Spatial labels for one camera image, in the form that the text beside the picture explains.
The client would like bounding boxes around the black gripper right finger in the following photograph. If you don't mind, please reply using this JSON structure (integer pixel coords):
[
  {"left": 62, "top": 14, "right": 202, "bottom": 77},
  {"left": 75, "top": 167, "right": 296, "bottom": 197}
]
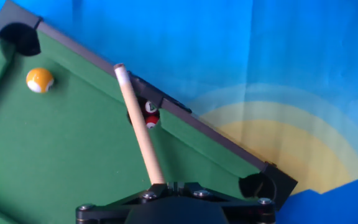
[{"left": 177, "top": 182, "right": 276, "bottom": 224}]

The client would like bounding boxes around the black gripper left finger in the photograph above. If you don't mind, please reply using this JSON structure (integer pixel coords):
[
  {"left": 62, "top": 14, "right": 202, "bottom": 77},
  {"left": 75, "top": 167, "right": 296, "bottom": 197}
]
[{"left": 75, "top": 182, "right": 177, "bottom": 224}]

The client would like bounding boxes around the wooden pool cue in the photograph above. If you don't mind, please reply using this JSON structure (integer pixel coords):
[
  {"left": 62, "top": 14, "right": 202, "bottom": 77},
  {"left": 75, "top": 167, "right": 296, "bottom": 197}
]
[{"left": 113, "top": 62, "right": 167, "bottom": 187}]

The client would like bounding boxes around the yellow striped pool ball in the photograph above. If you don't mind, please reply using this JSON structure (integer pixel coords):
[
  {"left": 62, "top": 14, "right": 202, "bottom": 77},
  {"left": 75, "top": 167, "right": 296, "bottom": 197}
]
[{"left": 25, "top": 67, "right": 55, "bottom": 94}]

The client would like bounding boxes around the mini green pool table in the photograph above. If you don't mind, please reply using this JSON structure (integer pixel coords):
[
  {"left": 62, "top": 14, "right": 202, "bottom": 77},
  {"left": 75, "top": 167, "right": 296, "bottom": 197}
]
[{"left": 0, "top": 0, "right": 298, "bottom": 224}]

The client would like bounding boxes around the red striped pool ball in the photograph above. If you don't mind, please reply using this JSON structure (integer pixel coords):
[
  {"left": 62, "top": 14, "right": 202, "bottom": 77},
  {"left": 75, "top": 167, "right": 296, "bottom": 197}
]
[{"left": 143, "top": 99, "right": 161, "bottom": 130}]

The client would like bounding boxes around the blue printed cloth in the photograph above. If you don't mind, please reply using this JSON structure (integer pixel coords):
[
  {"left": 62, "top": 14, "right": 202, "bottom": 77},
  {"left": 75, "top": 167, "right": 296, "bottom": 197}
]
[{"left": 0, "top": 0, "right": 358, "bottom": 224}]

